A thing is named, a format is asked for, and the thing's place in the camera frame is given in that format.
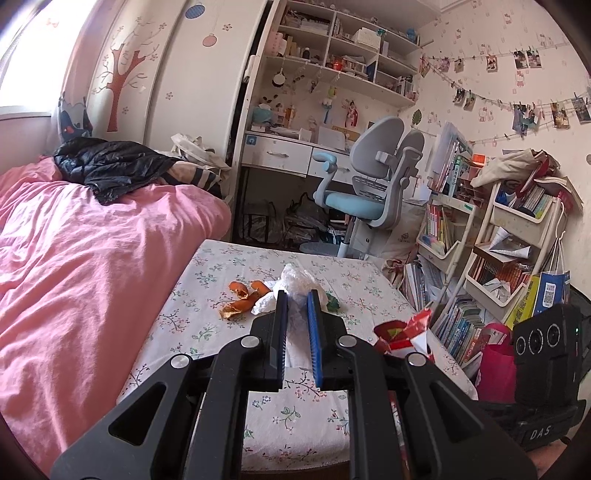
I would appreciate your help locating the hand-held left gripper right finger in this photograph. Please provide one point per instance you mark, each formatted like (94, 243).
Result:
(315, 341)

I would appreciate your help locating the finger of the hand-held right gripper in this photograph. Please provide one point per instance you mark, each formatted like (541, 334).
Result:
(501, 413)

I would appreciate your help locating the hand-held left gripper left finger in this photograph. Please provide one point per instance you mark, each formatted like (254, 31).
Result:
(277, 341)

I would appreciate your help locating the white plastic bag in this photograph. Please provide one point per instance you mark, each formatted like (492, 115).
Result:
(264, 302)

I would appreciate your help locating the orange peel piece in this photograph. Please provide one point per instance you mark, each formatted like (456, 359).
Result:
(238, 289)
(238, 308)
(261, 287)

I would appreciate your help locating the large white tissue paper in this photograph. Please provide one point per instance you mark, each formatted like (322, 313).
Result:
(298, 281)

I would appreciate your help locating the dark green wrapper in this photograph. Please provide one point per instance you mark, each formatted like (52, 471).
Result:
(333, 301)

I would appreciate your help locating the red shopping bag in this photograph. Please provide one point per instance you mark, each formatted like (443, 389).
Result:
(496, 364)

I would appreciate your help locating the blue paper bag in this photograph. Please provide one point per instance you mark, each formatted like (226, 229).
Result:
(554, 290)

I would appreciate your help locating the red white wrapper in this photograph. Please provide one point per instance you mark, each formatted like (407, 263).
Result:
(401, 334)

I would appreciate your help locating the floral tablecloth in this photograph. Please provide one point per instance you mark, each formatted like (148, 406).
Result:
(207, 286)

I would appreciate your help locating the pile of books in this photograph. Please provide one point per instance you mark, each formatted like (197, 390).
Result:
(455, 323)

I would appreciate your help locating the clear plaid storage bag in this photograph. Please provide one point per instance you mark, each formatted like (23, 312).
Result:
(258, 224)

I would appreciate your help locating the black plastic bag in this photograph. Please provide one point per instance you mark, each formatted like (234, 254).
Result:
(304, 221)

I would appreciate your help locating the white printed fabric bag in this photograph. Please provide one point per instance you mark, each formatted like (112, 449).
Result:
(404, 235)

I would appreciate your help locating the grey blue desk chair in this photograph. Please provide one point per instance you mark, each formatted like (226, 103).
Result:
(369, 203)

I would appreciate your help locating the beige striped cushion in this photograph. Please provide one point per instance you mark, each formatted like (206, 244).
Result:
(196, 176)

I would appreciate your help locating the white desk with drawers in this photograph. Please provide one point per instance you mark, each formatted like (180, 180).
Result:
(277, 154)

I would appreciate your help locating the pink blanket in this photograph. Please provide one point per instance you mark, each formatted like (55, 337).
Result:
(92, 277)

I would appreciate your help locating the beige cloth bundle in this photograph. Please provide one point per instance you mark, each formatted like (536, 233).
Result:
(508, 166)

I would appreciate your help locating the white tote bag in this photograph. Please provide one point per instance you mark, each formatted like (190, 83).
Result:
(201, 150)

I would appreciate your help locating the blue plush toy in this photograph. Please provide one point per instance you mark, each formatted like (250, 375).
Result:
(264, 113)

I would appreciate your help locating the black puffer jacket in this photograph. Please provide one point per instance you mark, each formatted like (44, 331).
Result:
(115, 168)

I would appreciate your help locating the white wardrobe with tree decal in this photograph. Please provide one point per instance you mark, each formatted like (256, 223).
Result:
(184, 69)

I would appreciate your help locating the blue cartoon cushion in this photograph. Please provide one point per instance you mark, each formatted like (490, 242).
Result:
(74, 117)

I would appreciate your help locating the window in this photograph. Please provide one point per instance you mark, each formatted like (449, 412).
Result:
(27, 69)

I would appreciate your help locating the green leaf wall decoration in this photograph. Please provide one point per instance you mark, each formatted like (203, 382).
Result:
(417, 118)

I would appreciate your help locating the white wall shelf unit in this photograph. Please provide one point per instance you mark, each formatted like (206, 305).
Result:
(351, 50)

